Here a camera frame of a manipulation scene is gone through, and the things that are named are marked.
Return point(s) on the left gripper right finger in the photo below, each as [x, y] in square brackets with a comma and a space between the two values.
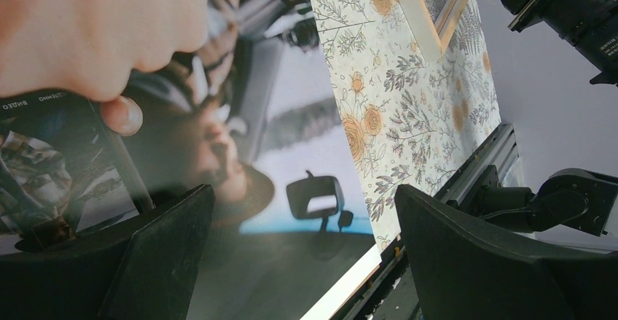
[529, 279]

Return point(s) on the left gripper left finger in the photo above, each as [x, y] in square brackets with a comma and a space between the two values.
[143, 268]

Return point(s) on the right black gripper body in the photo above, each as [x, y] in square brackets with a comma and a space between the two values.
[589, 26]

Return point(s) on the light wooden picture frame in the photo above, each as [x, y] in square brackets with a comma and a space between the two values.
[432, 36]

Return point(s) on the photo print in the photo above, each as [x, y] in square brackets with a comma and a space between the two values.
[111, 108]

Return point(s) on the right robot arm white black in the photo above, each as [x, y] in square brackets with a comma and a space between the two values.
[572, 197]

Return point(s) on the floral patterned table mat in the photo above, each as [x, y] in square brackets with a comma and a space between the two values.
[408, 119]

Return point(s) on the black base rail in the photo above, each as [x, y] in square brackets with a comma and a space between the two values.
[439, 238]

